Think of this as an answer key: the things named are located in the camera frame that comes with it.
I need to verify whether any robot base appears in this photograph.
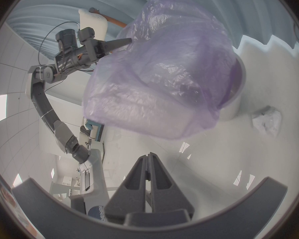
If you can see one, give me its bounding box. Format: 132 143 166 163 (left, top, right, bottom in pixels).
68 147 110 220

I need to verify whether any pale blue curtain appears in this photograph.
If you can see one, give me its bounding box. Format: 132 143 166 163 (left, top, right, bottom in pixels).
6 0 298 59

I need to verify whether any black cable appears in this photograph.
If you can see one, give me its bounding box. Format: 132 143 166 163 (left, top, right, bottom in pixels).
38 21 80 68

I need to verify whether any white cushioned wooden chair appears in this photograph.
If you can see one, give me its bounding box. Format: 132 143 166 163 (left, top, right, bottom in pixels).
78 7 128 43

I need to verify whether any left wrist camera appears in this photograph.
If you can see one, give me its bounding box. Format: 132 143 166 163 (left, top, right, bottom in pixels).
77 27 96 44

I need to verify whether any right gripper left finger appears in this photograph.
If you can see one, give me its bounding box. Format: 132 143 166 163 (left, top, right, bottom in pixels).
103 155 150 225

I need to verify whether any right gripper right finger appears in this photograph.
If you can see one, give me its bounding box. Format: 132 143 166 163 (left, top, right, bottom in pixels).
146 152 195 221

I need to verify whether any white trash bin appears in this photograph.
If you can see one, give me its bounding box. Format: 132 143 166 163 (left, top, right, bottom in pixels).
214 52 247 121

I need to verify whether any purple plastic bag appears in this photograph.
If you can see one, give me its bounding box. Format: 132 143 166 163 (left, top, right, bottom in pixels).
82 0 238 140

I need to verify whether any white paper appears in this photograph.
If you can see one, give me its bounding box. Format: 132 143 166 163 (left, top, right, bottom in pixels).
252 106 282 137

